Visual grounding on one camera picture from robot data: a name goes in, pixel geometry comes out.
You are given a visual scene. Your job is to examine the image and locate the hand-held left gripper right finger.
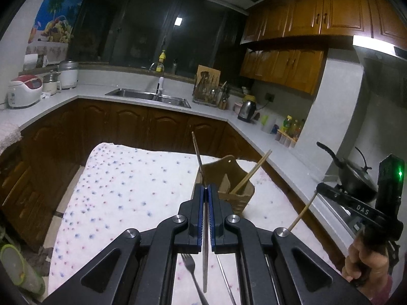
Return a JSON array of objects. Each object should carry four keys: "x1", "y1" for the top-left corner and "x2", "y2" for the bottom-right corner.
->
[{"x1": 208, "y1": 182, "x2": 372, "y2": 305}]

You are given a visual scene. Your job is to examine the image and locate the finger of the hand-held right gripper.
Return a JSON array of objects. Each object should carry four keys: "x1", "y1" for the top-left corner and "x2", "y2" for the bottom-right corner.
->
[{"x1": 316, "y1": 182, "x2": 354, "y2": 209}]

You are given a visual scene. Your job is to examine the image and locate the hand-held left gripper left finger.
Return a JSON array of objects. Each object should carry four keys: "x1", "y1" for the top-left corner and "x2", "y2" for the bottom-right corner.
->
[{"x1": 41, "y1": 184, "x2": 207, "y2": 305}]

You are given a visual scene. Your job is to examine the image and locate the wooden chopstick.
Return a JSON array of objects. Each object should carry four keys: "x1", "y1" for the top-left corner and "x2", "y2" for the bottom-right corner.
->
[
  {"x1": 230, "y1": 149, "x2": 273, "y2": 195},
  {"x1": 287, "y1": 190, "x2": 317, "y2": 231}
]

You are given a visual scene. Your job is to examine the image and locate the wooden utensil holder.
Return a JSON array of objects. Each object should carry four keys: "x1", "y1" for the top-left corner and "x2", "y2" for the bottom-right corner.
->
[{"x1": 195, "y1": 154, "x2": 256, "y2": 216}]

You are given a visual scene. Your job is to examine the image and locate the person's right forearm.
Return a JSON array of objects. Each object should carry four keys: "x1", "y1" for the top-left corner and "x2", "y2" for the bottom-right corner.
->
[{"x1": 370, "y1": 276, "x2": 397, "y2": 305}]

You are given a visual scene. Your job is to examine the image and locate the person's right hand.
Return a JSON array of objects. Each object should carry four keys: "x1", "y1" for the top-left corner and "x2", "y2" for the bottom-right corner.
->
[{"x1": 342, "y1": 230, "x2": 394, "y2": 289}]

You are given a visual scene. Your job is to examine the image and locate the gas stove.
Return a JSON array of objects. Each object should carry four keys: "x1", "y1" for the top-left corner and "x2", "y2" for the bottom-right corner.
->
[{"x1": 317, "y1": 181, "x2": 382, "y2": 240}]

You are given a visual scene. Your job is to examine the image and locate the black wok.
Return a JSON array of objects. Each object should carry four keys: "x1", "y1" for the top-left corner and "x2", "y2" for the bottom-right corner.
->
[{"x1": 316, "y1": 141, "x2": 380, "y2": 203}]

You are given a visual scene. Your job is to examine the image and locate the steel fork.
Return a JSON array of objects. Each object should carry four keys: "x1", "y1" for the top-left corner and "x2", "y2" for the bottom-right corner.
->
[{"x1": 181, "y1": 252, "x2": 211, "y2": 305}]

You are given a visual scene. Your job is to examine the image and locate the spice jar rack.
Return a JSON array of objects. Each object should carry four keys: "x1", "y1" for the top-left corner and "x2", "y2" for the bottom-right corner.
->
[{"x1": 275, "y1": 129, "x2": 298, "y2": 148}]

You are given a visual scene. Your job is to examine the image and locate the white floral tablecloth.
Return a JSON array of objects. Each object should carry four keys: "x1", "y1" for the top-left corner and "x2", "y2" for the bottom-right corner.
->
[{"x1": 47, "y1": 142, "x2": 352, "y2": 305}]

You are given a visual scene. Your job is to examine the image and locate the light green cup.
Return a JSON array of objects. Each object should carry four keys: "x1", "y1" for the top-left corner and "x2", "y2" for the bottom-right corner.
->
[{"x1": 260, "y1": 114, "x2": 278, "y2": 134}]

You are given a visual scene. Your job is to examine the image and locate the steel electric kettle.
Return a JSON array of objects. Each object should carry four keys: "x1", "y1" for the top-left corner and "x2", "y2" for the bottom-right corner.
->
[{"x1": 237, "y1": 94, "x2": 258, "y2": 123}]

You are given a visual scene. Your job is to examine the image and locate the wooden lower cabinets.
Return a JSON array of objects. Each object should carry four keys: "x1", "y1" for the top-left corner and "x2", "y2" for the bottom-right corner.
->
[{"x1": 0, "y1": 98, "x2": 350, "y2": 252}]

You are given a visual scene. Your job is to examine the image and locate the wooden cabinets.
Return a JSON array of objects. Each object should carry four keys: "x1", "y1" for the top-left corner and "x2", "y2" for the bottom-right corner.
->
[
  {"x1": 239, "y1": 0, "x2": 407, "y2": 96},
  {"x1": 0, "y1": 98, "x2": 350, "y2": 252}
]

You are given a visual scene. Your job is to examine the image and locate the knife block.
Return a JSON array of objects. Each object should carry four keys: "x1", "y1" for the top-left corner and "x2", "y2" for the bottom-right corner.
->
[{"x1": 218, "y1": 82, "x2": 231, "y2": 110}]

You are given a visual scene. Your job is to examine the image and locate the steel kitchen sink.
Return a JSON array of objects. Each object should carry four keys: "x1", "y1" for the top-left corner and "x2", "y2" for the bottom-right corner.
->
[{"x1": 105, "y1": 88, "x2": 192, "y2": 109}]

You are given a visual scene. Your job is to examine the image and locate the steel faucet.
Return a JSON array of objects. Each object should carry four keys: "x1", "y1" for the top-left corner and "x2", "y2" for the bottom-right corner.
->
[{"x1": 148, "y1": 62, "x2": 166, "y2": 96}]

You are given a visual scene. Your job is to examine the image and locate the wooden cutting board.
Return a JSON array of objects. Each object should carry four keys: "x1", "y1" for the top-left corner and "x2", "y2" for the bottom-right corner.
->
[{"x1": 195, "y1": 64, "x2": 221, "y2": 87}]

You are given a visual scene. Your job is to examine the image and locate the steel range hood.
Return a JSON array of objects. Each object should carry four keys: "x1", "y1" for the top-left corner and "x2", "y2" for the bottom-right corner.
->
[{"x1": 352, "y1": 35, "x2": 407, "y2": 72}]

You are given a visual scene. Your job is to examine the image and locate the wooden upper cabinets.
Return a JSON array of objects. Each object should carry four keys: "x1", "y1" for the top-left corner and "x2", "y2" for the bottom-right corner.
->
[{"x1": 239, "y1": 0, "x2": 407, "y2": 96}]

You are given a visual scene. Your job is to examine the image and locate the green lidded container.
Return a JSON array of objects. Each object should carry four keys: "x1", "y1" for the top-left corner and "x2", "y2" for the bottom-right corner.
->
[{"x1": 0, "y1": 243, "x2": 47, "y2": 303}]

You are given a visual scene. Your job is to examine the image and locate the steel lidded pot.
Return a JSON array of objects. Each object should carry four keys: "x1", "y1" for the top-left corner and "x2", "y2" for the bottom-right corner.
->
[{"x1": 59, "y1": 60, "x2": 79, "y2": 90}]

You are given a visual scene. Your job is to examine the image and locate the dark window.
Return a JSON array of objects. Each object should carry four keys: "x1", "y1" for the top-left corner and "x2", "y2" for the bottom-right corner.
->
[{"x1": 68, "y1": 0, "x2": 249, "y2": 81}]

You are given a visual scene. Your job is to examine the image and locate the small white cooker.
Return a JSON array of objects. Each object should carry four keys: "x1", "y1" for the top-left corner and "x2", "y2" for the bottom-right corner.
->
[{"x1": 42, "y1": 69, "x2": 62, "y2": 96}]

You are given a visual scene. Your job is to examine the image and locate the pink lace cloth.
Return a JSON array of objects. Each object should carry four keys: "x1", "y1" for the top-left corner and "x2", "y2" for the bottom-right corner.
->
[{"x1": 0, "y1": 121, "x2": 23, "y2": 154}]

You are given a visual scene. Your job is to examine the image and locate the white and pink rice cooker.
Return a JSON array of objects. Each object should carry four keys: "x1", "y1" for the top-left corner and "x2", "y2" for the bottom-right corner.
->
[{"x1": 7, "y1": 74, "x2": 44, "y2": 109}]

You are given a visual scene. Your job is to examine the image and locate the paper towel roll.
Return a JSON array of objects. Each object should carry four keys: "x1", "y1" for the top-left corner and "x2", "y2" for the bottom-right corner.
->
[{"x1": 23, "y1": 54, "x2": 39, "y2": 71}]

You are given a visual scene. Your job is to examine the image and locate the wire dish rack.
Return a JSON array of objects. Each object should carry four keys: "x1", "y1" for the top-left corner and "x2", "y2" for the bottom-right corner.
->
[{"x1": 192, "y1": 75, "x2": 224, "y2": 106}]

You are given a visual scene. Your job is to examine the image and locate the tropical fruit wall poster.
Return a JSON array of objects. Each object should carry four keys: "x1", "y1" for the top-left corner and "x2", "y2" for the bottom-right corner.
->
[{"x1": 26, "y1": 0, "x2": 89, "y2": 55}]

